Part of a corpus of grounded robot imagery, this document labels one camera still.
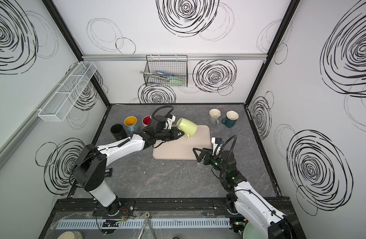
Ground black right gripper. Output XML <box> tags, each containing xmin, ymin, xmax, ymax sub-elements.
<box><xmin>193</xmin><ymin>148</ymin><xmax>229</xmax><ymax>176</ymax></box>

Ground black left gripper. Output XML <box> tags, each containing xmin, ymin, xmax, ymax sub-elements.
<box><xmin>155</xmin><ymin>127</ymin><xmax>185</xmax><ymax>141</ymax></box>

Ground light green mug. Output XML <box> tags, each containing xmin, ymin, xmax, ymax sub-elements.
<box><xmin>177</xmin><ymin>118</ymin><xmax>197</xmax><ymax>140</ymax></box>

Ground beige plastic tray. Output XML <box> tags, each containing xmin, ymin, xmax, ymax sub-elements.
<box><xmin>153</xmin><ymin>125</ymin><xmax>212</xmax><ymax>160</ymax></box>

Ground white mug red inside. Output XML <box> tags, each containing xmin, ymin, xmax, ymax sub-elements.
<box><xmin>142</xmin><ymin>116</ymin><xmax>152</xmax><ymax>127</ymax></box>

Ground grey mug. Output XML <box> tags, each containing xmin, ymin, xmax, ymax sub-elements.
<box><xmin>209</xmin><ymin>109</ymin><xmax>221</xmax><ymax>124</ymax></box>

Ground blue butterfly mug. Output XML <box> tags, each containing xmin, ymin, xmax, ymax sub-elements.
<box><xmin>124</xmin><ymin>116</ymin><xmax>139</xmax><ymax>134</ymax></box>

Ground dark green mug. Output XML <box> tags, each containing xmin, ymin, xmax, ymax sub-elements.
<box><xmin>221</xmin><ymin>111</ymin><xmax>239</xmax><ymax>128</ymax></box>

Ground black mug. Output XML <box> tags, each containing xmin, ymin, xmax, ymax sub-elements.
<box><xmin>110</xmin><ymin>124</ymin><xmax>128</xmax><ymax>141</ymax></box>

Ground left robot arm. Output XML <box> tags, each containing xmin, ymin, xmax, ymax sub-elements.
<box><xmin>71</xmin><ymin>106</ymin><xmax>184</xmax><ymax>216</ymax></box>

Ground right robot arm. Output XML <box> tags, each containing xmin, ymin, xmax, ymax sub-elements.
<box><xmin>192</xmin><ymin>135</ymin><xmax>306</xmax><ymax>239</ymax></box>

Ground utensils in basket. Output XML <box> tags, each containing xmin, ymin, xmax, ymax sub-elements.
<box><xmin>140</xmin><ymin>71</ymin><xmax>185</xmax><ymax>87</ymax></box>

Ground small black label plate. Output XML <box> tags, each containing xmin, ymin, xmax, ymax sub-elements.
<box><xmin>104</xmin><ymin>168</ymin><xmax>113</xmax><ymax>177</ymax></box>

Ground light green plate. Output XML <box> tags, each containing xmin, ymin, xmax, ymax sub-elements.
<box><xmin>243</xmin><ymin>222</ymin><xmax>261</xmax><ymax>239</ymax></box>

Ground cream round object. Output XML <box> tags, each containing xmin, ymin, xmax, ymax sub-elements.
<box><xmin>58</xmin><ymin>231</ymin><xmax>83</xmax><ymax>239</ymax></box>

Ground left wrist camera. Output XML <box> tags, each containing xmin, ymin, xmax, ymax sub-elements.
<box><xmin>164</xmin><ymin>115</ymin><xmax>176</xmax><ymax>129</ymax></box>

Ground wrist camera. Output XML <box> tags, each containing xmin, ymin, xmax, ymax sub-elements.
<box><xmin>164</xmin><ymin>115</ymin><xmax>176</xmax><ymax>129</ymax></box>
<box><xmin>211</xmin><ymin>137</ymin><xmax>225</xmax><ymax>156</ymax></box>

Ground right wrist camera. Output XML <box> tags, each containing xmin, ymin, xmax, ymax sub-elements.
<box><xmin>211</xmin><ymin>137</ymin><xmax>225</xmax><ymax>156</ymax></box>

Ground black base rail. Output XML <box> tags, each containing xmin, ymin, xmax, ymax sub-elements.
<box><xmin>53</xmin><ymin>196</ymin><xmax>294</xmax><ymax>217</ymax></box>

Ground black wire basket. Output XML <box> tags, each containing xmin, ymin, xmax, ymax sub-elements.
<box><xmin>143</xmin><ymin>54</ymin><xmax>188</xmax><ymax>87</ymax></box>

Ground white cable duct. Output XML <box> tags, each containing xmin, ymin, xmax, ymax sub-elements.
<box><xmin>56</xmin><ymin>218</ymin><xmax>231</xmax><ymax>230</ymax></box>

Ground white mesh wall shelf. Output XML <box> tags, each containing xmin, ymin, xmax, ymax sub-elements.
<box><xmin>38</xmin><ymin>61</ymin><xmax>97</xmax><ymax>122</ymax></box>

